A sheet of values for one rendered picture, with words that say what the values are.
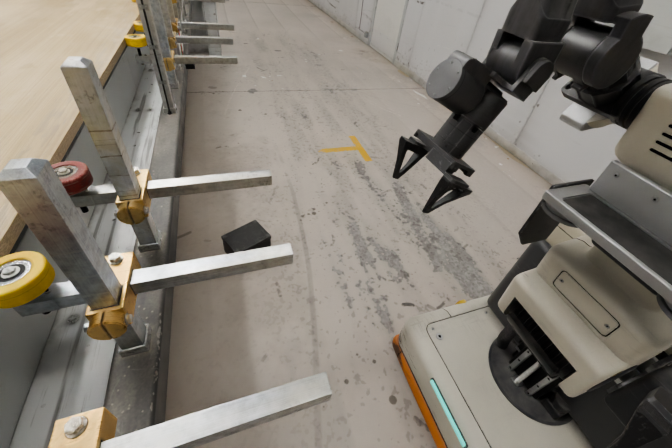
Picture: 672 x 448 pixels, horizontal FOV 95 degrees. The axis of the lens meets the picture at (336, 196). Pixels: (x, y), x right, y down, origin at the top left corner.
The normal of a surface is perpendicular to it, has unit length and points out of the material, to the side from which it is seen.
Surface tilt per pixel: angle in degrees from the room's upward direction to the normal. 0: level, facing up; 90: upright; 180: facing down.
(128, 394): 0
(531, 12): 89
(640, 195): 90
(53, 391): 0
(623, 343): 98
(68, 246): 90
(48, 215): 90
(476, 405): 0
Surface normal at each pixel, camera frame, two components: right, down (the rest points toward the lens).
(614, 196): -0.94, 0.12
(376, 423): 0.11, -0.76
